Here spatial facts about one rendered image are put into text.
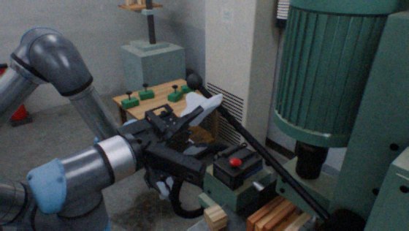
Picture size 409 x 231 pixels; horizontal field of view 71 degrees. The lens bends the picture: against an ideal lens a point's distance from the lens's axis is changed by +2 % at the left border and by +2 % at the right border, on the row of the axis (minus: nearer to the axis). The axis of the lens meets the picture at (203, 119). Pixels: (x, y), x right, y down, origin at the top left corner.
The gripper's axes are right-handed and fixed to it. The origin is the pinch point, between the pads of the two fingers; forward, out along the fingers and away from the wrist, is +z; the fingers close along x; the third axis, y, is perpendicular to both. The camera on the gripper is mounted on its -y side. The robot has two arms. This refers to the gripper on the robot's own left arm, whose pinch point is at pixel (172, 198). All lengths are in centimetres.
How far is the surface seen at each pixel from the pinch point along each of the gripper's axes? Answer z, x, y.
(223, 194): 11.3, -1.6, -27.1
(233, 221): 18.4, 0.7, -27.9
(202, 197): 7.9, -0.2, -18.7
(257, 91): -55, -118, 39
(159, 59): -143, -90, 84
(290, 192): 20.3, -6.2, -43.8
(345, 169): 22, -2, -62
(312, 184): 22, -7, -49
